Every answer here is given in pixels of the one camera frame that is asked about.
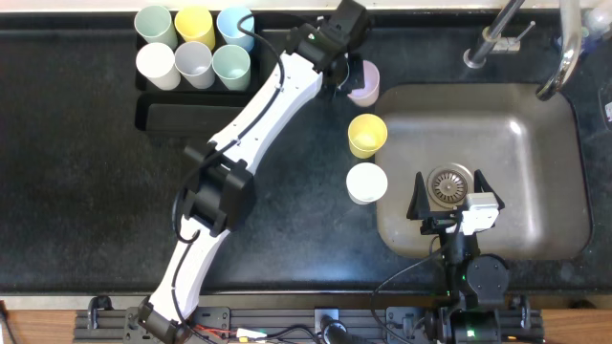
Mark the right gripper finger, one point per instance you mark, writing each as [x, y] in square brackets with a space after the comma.
[480, 184]
[419, 203]

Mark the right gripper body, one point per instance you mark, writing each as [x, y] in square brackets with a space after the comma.
[437, 225]

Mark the white cup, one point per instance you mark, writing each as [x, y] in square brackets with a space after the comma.
[366, 182]
[155, 63]

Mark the yellow cup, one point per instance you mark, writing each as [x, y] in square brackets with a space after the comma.
[367, 135]
[193, 24]

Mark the pink cup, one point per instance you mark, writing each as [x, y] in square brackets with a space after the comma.
[369, 83]

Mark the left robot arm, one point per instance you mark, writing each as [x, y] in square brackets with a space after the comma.
[268, 114]

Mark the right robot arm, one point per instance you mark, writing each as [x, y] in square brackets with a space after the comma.
[485, 277]

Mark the steel sink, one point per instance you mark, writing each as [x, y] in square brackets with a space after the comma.
[526, 157]

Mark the steel tap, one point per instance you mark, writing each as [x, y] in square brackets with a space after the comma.
[569, 48]

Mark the green cup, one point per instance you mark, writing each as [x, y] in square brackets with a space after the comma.
[154, 23]
[231, 64]

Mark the black tray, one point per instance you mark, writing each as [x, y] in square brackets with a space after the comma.
[191, 117]

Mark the blue cup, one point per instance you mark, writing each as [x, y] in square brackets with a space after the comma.
[232, 26]

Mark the grey cup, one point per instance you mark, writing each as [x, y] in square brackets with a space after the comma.
[193, 61]

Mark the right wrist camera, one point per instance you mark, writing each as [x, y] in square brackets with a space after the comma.
[478, 212]

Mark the mounting rail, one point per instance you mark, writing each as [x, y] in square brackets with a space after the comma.
[287, 322]

